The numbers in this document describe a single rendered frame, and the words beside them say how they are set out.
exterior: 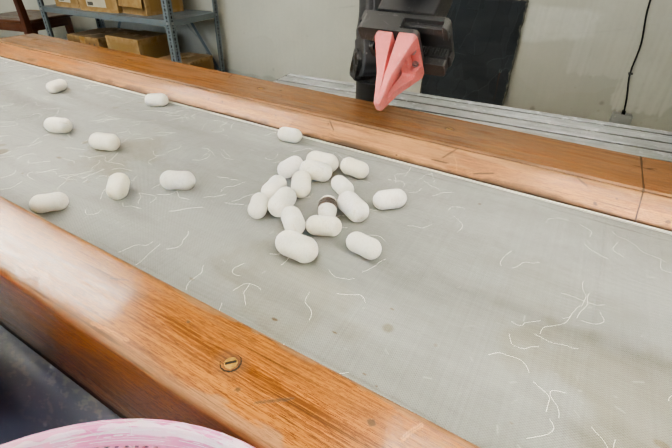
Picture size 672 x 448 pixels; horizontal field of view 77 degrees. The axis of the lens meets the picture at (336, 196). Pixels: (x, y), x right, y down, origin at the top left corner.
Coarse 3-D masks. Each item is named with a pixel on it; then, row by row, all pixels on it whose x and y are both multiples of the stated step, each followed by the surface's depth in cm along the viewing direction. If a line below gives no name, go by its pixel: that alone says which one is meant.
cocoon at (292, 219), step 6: (288, 210) 38; (294, 210) 38; (282, 216) 38; (288, 216) 37; (294, 216) 37; (300, 216) 37; (282, 222) 38; (288, 222) 36; (294, 222) 36; (300, 222) 36; (288, 228) 36; (294, 228) 36; (300, 228) 36
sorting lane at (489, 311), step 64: (0, 64) 84; (0, 128) 57; (128, 128) 57; (192, 128) 58; (256, 128) 58; (0, 192) 43; (64, 192) 43; (128, 192) 43; (192, 192) 43; (256, 192) 44; (320, 192) 44; (448, 192) 44; (512, 192) 45; (128, 256) 35; (192, 256) 35; (256, 256) 35; (320, 256) 35; (384, 256) 35; (448, 256) 35; (512, 256) 36; (576, 256) 36; (640, 256) 36; (256, 320) 29; (320, 320) 29; (384, 320) 29; (448, 320) 29; (512, 320) 30; (576, 320) 30; (640, 320) 30; (384, 384) 25; (448, 384) 25; (512, 384) 25; (576, 384) 25; (640, 384) 25
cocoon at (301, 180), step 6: (294, 174) 43; (300, 174) 43; (306, 174) 43; (294, 180) 42; (300, 180) 42; (306, 180) 42; (294, 186) 42; (300, 186) 42; (306, 186) 42; (300, 192) 42; (306, 192) 42
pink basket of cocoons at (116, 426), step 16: (48, 432) 19; (64, 432) 19; (80, 432) 19; (96, 432) 20; (112, 432) 20; (128, 432) 20; (144, 432) 20; (160, 432) 20; (176, 432) 20; (192, 432) 19; (208, 432) 19
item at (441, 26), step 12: (372, 12) 47; (384, 12) 46; (408, 24) 45; (420, 24) 45; (432, 24) 44; (444, 24) 43; (420, 36) 47; (432, 36) 46; (444, 36) 44; (372, 48) 51; (444, 48) 47
